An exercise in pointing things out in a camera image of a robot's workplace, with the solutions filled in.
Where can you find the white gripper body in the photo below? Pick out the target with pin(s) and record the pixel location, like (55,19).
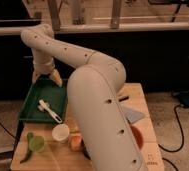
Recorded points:
(43,67)

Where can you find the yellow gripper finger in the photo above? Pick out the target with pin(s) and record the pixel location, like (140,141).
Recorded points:
(35,76)
(55,77)

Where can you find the white dish brush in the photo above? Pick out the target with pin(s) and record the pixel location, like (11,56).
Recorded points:
(43,106)

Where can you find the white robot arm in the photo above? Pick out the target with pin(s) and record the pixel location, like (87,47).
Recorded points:
(92,95)

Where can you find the green plastic tray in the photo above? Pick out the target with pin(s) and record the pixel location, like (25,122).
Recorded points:
(48,91)

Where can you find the white paper cup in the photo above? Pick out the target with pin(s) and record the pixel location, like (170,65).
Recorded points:
(61,133)

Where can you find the green leafy vegetable toy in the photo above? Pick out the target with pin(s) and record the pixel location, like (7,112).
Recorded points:
(34,144)

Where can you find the orange toy food piece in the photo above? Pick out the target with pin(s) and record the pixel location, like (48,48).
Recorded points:
(75,143)

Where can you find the dark marker on table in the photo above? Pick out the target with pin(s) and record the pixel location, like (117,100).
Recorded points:
(123,98)

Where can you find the blue grey cloth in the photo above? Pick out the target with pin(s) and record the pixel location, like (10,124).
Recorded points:
(132,115)

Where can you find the orange bowl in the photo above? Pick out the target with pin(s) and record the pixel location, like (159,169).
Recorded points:
(138,136)

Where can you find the blue black floor device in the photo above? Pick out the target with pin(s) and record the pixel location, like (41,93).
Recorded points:
(183,98)

